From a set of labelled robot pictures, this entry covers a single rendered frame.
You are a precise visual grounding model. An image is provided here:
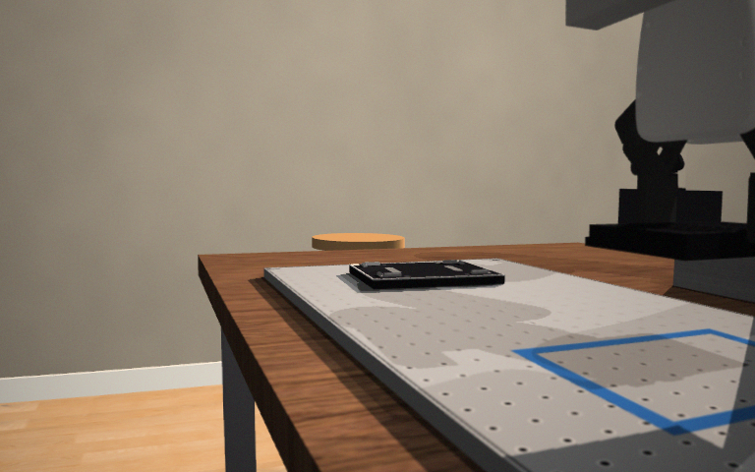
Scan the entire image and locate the blue tape outline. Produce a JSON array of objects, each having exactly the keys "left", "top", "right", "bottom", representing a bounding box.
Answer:
[{"left": 510, "top": 328, "right": 755, "bottom": 436}]

